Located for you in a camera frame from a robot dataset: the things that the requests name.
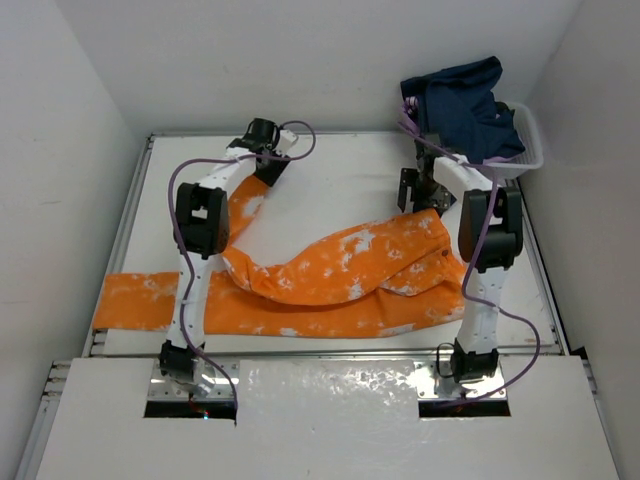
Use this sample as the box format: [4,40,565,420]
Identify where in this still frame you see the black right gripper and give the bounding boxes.
[400,167,451,215]

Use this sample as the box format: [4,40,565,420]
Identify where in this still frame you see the orange tie-dye trousers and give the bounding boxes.
[93,174,467,340]

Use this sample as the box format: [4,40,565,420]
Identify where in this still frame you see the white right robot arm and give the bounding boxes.
[398,139,524,383]

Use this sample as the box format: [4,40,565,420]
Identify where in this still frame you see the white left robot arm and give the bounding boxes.
[159,118,298,385]

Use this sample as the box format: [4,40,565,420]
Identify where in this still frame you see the dark navy blue trousers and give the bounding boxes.
[400,56,526,164]

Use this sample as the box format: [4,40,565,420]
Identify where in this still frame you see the white plastic laundry basket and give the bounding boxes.
[407,99,545,181]

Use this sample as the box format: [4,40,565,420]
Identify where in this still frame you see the lilac garment in basket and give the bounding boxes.
[401,96,421,135]

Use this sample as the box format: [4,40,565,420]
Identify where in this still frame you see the white front cover panel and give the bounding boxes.
[38,357,617,479]

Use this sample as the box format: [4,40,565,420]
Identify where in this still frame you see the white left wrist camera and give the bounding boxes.
[275,129,299,155]

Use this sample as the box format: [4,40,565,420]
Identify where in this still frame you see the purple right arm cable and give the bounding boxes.
[397,107,542,404]

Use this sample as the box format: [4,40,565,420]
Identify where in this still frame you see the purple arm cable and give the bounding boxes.
[168,119,317,401]
[397,107,542,404]

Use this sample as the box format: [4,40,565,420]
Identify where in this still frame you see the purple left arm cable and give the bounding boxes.
[168,119,317,401]

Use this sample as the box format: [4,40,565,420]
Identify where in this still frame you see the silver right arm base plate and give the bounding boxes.
[412,357,507,402]

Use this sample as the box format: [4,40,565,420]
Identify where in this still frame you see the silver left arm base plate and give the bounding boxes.
[147,361,240,402]

